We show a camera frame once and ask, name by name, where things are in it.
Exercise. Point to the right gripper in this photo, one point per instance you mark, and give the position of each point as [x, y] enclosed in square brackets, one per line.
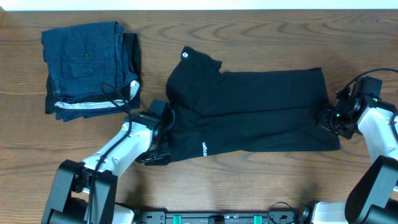
[324, 122]

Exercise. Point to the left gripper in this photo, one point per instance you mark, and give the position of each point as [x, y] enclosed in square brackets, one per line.
[147, 158]

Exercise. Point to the black t-shirt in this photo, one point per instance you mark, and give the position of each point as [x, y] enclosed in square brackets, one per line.
[217, 112]

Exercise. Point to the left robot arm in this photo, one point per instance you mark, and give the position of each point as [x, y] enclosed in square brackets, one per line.
[85, 192]

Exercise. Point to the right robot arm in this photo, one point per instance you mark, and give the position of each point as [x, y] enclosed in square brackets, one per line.
[360, 110]

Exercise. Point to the folded black garment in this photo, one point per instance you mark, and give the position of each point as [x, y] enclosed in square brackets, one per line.
[98, 105]

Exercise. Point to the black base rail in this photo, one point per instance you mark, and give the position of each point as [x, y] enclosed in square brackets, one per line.
[283, 217]

